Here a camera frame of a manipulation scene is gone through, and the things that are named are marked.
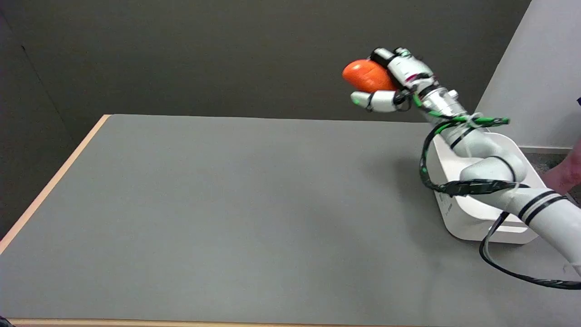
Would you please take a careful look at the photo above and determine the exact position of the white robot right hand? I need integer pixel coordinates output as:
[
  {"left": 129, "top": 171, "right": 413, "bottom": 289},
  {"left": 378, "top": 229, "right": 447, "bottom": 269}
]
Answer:
[{"left": 351, "top": 47, "right": 439, "bottom": 113}]

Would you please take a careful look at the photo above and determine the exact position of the orange mango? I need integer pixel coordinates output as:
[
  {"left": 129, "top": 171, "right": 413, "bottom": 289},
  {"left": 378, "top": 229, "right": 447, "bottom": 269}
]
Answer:
[{"left": 342, "top": 59, "right": 399, "bottom": 92}]

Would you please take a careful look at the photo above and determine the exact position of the person in maroon clothes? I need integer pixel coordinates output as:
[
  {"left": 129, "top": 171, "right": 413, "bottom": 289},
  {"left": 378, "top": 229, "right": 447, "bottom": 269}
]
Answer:
[{"left": 542, "top": 139, "right": 581, "bottom": 197}]

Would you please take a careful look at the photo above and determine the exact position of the black green sleeved cable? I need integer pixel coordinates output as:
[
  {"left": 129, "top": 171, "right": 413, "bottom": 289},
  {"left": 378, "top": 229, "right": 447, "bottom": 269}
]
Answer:
[{"left": 419, "top": 116, "right": 531, "bottom": 197}]

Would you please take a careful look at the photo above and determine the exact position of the white plastic box with handles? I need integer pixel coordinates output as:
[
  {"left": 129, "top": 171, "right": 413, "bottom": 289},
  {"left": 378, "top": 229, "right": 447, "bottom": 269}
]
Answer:
[{"left": 427, "top": 131, "right": 550, "bottom": 245}]

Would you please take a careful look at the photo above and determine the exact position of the thin black cable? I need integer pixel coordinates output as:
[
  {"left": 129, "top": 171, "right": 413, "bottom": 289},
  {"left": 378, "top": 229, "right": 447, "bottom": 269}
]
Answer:
[{"left": 479, "top": 211, "right": 581, "bottom": 290}]

